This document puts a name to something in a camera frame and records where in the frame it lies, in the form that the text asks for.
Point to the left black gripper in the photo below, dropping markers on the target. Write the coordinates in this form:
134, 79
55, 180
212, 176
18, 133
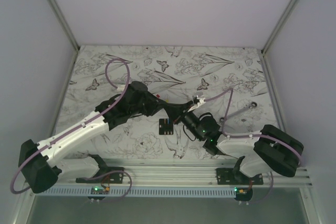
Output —
155, 103

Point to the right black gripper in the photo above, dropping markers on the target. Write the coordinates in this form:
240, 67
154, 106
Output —
185, 110

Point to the black fuse box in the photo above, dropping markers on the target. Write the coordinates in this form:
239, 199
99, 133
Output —
166, 127

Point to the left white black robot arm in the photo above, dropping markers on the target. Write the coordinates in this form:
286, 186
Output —
39, 162

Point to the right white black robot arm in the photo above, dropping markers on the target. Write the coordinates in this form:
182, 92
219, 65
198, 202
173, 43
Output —
267, 150

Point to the floral patterned mat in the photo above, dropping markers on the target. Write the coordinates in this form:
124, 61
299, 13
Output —
230, 78

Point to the silver ratchet wrench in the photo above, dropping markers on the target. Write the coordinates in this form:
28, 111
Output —
248, 107

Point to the right controller board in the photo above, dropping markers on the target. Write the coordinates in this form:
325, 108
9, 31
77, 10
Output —
243, 195

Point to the controller board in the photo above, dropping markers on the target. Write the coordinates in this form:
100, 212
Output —
98, 193
243, 195

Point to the left controller board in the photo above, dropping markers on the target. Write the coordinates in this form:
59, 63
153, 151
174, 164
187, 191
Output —
98, 193

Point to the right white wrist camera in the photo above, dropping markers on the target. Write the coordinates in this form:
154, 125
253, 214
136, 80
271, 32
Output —
197, 101

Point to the aluminium rail base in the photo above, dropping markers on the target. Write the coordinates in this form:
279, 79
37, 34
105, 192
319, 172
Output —
187, 172

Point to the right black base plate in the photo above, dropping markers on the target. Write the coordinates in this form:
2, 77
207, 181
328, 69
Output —
228, 176

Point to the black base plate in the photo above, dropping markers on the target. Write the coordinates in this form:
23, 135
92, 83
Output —
109, 175
228, 176

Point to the white slotted cable duct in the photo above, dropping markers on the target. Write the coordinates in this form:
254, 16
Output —
141, 191

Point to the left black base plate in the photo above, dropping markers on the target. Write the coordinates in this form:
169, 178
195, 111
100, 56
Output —
109, 175

